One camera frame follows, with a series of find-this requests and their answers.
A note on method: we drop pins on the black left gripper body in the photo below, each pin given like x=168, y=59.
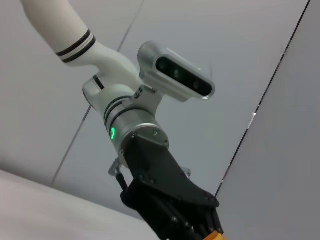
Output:
x=155, y=165

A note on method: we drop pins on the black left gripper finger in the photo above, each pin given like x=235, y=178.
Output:
x=180, y=222
x=211, y=218

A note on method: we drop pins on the white and silver left arm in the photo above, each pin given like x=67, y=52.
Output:
x=75, y=32

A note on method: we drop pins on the silver camera mount bracket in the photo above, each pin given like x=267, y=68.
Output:
x=147, y=102

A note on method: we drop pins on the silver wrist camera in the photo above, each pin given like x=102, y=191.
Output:
x=180, y=72

